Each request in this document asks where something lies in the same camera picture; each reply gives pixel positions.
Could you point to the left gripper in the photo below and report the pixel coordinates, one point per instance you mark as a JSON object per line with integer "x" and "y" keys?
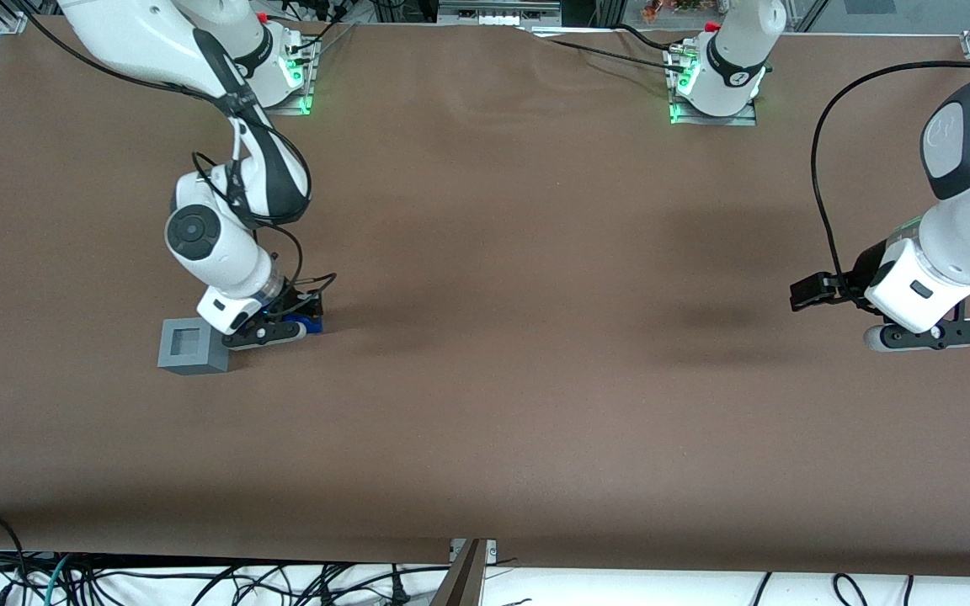
{"x": 866, "y": 271}

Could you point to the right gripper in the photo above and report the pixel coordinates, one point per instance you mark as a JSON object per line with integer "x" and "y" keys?
{"x": 292, "y": 300}

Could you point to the small blue plastic part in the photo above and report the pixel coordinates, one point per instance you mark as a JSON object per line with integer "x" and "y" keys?
{"x": 313, "y": 326}

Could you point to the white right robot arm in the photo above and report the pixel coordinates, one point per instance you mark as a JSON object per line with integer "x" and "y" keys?
{"x": 215, "y": 244}

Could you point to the gray square base block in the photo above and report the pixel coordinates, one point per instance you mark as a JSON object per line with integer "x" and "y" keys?
{"x": 190, "y": 358}

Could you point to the brown table cover sheet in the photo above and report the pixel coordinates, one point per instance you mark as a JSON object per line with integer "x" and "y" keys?
{"x": 535, "y": 337}

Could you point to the colourful background items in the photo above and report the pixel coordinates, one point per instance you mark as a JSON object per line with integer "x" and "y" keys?
{"x": 679, "y": 8}

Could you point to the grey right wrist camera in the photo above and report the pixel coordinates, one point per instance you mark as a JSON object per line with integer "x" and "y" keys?
{"x": 266, "y": 334}

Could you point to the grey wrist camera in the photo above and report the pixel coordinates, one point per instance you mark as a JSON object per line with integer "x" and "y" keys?
{"x": 266, "y": 334}
{"x": 931, "y": 335}

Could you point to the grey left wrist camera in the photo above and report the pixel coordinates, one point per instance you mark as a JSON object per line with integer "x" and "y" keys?
{"x": 931, "y": 335}

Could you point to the metal base plate of left arm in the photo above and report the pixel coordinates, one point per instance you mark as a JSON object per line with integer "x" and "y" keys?
{"x": 708, "y": 119}

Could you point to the metal base plate of right arm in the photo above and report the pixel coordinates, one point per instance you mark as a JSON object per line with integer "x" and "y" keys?
{"x": 304, "y": 93}

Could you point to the metal table edge bracket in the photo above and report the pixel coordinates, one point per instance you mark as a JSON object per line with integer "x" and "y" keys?
{"x": 491, "y": 549}

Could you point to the aluminium frame rail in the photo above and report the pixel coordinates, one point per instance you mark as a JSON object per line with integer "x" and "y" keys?
{"x": 498, "y": 10}

